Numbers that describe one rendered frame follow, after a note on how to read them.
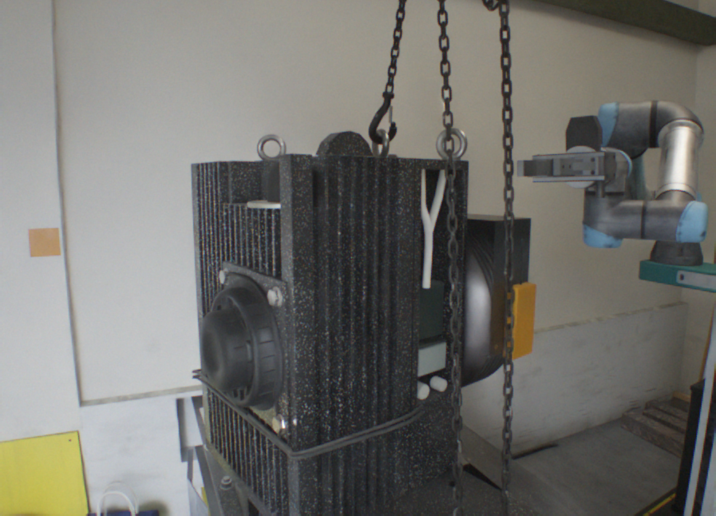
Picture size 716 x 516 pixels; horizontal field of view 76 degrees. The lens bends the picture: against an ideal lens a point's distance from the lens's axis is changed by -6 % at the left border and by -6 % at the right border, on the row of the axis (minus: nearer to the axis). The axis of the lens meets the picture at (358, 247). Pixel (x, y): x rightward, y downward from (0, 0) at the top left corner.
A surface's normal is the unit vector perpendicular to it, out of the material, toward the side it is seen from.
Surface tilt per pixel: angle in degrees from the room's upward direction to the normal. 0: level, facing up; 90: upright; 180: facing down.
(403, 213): 90
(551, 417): 90
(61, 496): 87
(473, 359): 90
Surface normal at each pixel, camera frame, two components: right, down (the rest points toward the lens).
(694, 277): -0.87, 0.07
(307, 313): 0.61, 0.11
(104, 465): 0.41, 0.12
